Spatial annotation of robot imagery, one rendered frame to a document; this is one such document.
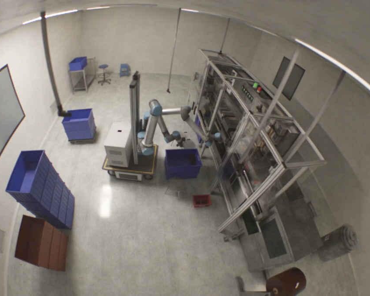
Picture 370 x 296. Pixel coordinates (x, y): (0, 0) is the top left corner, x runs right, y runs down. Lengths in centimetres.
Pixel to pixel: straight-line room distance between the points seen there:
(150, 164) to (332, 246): 361
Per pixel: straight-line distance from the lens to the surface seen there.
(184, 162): 316
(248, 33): 765
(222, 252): 287
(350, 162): 472
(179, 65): 715
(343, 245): 340
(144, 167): 290
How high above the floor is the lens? 266
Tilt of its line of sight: 46 degrees down
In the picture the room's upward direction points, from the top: 13 degrees clockwise
